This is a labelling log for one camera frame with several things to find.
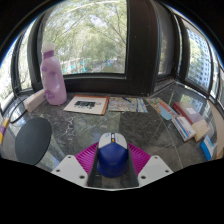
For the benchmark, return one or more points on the colourful thin booklet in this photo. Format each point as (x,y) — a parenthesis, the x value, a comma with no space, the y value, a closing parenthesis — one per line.
(163,108)

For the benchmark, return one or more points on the tan book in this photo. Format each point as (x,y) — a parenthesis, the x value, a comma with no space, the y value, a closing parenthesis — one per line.
(202,129)

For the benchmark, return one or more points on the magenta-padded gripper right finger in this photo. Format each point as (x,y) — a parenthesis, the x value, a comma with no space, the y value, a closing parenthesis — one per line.
(154,168)

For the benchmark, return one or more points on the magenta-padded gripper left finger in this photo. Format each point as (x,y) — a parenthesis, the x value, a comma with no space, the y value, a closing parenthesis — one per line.
(68,168)

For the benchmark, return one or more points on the purple plastic detergent bottle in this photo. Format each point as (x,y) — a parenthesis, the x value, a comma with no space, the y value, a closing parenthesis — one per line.
(53,80)

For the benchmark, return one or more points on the red hardcover book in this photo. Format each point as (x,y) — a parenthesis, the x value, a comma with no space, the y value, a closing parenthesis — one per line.
(186,112)

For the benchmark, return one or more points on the white and blue box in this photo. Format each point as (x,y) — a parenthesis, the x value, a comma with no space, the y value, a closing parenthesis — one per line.
(183,128)

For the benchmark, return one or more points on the dark grey round mouse pad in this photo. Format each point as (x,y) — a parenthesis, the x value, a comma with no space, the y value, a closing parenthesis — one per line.
(33,140)

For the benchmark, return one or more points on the small blue box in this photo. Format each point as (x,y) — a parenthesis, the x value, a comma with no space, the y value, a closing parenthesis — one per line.
(208,147)

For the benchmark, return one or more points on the unfolded paper map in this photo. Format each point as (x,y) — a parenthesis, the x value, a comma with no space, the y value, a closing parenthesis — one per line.
(125,104)

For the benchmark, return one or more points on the blue and white computer mouse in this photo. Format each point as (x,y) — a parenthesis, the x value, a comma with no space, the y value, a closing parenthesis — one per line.
(112,156)

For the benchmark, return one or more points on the yellow and purple packet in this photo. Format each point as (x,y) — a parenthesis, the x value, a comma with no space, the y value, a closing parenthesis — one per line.
(3,130)

